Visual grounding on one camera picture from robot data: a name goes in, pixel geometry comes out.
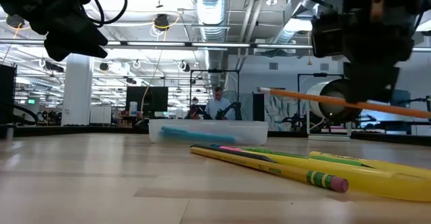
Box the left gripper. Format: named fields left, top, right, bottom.
left=0, top=0, right=110, bottom=63

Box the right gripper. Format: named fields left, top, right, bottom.
left=342, top=0, right=431, bottom=104

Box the orange pencil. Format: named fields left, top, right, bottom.
left=258, top=86, right=431, bottom=120

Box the slim yellow pen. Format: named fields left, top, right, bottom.
left=308, top=150, right=431, bottom=180

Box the thick yellow highlighter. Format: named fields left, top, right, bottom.
left=247, top=151, right=431, bottom=203

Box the green pen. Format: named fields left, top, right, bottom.
left=239, top=146, right=373, bottom=169

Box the yellow pencil with pink eraser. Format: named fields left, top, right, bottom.
left=190, top=145, right=350, bottom=194

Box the clear box with grey lid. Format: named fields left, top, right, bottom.
left=147, top=118, right=270, bottom=147

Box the black pen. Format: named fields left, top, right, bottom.
left=191, top=143, right=277, bottom=163

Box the pink pen with blue cap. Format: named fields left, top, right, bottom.
left=210, top=144, right=244, bottom=152

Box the monitor on arm mount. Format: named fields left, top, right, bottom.
left=399, top=88, right=412, bottom=110

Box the black speaker box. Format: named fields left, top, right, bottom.
left=252, top=92, right=266, bottom=122

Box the white column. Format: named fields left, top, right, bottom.
left=61, top=53, right=94, bottom=127

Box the white cabinet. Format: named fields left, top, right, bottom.
left=89, top=105, right=113, bottom=125

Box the dark panel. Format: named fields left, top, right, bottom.
left=0, top=64, right=18, bottom=126

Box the teal mural panel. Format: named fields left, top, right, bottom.
left=264, top=92, right=309, bottom=131

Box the black monitor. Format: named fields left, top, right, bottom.
left=125, top=85, right=169, bottom=119

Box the person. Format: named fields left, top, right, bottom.
left=204, top=86, right=234, bottom=121

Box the ceiling cord reel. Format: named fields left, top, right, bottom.
left=5, top=14, right=27, bottom=30
left=154, top=13, right=171, bottom=32

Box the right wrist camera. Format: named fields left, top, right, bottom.
left=311, top=10, right=348, bottom=59

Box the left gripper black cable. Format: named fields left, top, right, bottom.
left=79, top=0, right=129, bottom=28

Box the thick black cable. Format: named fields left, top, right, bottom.
left=0, top=102, right=40, bottom=126

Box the silver ventilation duct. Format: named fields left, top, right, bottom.
left=192, top=0, right=230, bottom=87

